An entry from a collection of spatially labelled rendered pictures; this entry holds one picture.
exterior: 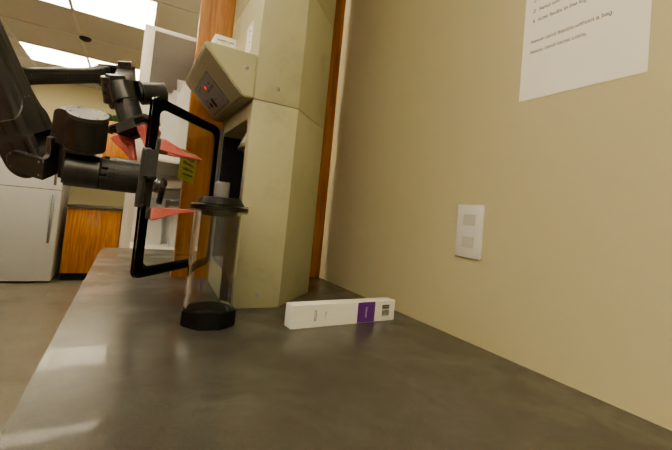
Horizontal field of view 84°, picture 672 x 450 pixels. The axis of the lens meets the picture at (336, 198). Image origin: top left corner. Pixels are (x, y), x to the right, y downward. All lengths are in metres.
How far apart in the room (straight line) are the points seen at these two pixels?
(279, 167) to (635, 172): 0.66
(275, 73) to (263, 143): 0.17
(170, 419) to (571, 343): 0.60
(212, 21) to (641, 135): 1.12
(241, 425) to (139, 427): 0.10
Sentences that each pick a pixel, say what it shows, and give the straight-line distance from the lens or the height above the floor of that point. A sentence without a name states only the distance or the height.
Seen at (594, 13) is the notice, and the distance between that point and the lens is 0.83.
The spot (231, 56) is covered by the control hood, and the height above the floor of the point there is 1.49.
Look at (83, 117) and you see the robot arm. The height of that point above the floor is 1.28.
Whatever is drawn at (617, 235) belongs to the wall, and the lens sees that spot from 0.71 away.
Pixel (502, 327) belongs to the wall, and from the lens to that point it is 0.83.
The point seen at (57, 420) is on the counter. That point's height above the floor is 0.94.
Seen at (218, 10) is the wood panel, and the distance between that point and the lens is 1.35.
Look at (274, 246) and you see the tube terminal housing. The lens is 0.89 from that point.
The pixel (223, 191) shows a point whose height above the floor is 1.19.
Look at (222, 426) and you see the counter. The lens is 0.47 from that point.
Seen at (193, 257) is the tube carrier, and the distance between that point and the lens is 0.74.
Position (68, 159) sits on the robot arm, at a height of 1.21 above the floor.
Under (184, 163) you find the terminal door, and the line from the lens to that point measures 1.02.
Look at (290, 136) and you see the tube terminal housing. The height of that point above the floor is 1.34.
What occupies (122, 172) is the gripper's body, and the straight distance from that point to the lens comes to 0.71.
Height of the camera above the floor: 1.17
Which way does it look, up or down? 3 degrees up
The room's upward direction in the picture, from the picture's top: 5 degrees clockwise
